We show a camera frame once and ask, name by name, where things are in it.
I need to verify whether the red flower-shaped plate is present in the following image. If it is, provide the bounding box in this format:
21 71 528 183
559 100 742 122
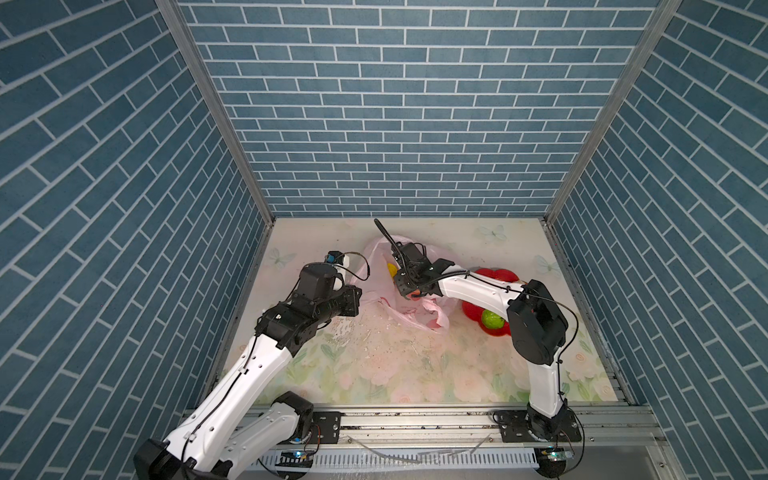
461 268 520 337

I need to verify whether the pink plastic bag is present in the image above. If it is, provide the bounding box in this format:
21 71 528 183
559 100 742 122
353 237 458 333

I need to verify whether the green fake kiwi half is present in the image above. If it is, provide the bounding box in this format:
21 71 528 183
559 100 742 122
481 310 506 331

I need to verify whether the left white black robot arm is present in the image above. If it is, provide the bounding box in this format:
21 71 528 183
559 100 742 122
133 251 362 479

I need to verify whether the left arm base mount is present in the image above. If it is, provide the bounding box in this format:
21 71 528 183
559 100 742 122
282 411 342 446

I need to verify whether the white slotted cable duct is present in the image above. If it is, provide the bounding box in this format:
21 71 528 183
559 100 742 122
261 448 539 474

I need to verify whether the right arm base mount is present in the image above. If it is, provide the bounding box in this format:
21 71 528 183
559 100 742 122
491 409 583 443

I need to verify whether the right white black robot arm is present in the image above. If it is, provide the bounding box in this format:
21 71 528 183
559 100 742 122
391 242 568 440

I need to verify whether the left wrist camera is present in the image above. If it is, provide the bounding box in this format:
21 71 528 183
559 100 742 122
324 250 350 268

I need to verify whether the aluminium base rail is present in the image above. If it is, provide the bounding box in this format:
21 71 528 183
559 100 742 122
173 403 667 451

